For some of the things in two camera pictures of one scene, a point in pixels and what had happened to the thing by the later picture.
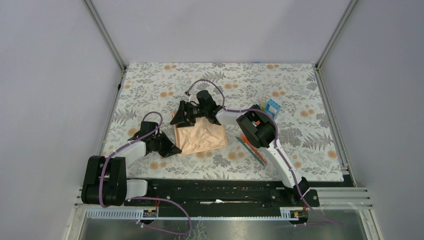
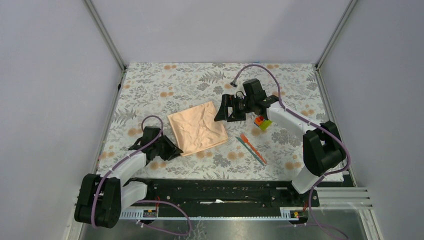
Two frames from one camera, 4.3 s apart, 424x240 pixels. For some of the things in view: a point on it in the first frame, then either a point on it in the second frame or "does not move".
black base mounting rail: (265, 193) does not move
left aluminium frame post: (104, 33) does not move
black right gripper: (180, 119) -> (226, 102)
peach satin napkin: (205, 135) does not move
